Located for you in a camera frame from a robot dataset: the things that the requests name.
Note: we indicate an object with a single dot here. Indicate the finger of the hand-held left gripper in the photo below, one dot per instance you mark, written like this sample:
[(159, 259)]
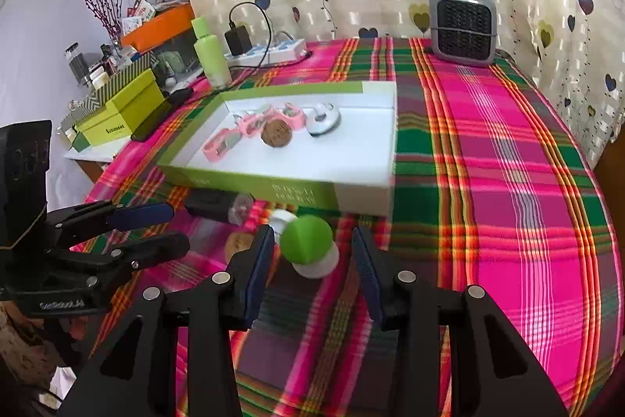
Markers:
[(161, 246), (141, 214)]

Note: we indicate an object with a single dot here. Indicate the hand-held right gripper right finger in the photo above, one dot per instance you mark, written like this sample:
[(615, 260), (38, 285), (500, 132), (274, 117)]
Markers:
[(368, 275)]

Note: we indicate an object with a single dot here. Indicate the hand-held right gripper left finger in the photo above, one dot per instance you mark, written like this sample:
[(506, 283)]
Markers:
[(259, 270)]

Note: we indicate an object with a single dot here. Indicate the green mushroom-shaped hook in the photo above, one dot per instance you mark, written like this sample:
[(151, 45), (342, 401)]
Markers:
[(305, 241)]

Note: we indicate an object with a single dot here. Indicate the black device with clear cap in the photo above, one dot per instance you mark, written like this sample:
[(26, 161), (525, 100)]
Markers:
[(210, 204)]

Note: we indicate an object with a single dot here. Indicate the pink and grey clip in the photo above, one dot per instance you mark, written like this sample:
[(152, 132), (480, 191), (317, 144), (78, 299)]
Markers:
[(251, 121), (217, 151), (290, 114)]

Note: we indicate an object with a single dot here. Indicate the green and white cardboard tray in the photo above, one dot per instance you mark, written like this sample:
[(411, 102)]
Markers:
[(317, 158)]

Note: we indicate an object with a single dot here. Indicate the brown walnut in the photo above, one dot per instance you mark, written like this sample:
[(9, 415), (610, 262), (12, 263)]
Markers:
[(239, 245), (276, 133)]

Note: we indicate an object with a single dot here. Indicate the grey mushroom-shaped hook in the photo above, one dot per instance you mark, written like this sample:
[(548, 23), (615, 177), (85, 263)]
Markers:
[(322, 119)]

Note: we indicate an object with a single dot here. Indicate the small white jar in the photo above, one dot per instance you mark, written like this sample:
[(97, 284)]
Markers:
[(281, 221)]

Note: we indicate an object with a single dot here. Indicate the white side shelf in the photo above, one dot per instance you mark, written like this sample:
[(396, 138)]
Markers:
[(90, 153)]

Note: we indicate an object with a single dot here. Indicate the black smartphone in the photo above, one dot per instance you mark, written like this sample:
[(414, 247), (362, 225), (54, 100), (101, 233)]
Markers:
[(156, 116)]

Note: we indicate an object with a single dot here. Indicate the yellow-green shoebox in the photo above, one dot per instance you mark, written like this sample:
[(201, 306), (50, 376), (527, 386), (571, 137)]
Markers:
[(122, 114)]

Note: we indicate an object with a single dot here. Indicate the glass jar with black lid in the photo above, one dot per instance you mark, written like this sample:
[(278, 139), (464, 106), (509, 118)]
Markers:
[(78, 63)]

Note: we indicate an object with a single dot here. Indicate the zigzag striped box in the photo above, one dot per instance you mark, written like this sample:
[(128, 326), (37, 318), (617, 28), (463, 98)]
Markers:
[(117, 77)]

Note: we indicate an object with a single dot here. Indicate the plaid tablecloth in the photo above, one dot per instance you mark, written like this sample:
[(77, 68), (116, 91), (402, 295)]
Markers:
[(488, 202)]

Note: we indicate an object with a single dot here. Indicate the green lotion bottle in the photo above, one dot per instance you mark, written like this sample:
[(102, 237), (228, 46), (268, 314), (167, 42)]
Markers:
[(212, 55)]

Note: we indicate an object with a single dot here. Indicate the orange box lid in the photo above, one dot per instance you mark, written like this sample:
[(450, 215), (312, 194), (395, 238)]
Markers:
[(156, 23)]

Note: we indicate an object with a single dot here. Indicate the black charger plug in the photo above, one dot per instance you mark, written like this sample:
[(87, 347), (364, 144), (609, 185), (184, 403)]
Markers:
[(238, 40)]

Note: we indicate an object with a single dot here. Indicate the white power strip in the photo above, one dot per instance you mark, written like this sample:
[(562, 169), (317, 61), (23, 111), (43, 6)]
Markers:
[(278, 50)]

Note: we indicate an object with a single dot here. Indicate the brown wooden headboard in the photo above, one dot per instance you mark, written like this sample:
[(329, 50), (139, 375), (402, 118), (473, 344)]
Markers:
[(613, 172)]

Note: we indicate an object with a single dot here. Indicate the grey desktop heater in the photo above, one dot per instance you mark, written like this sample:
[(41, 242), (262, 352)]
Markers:
[(461, 26)]

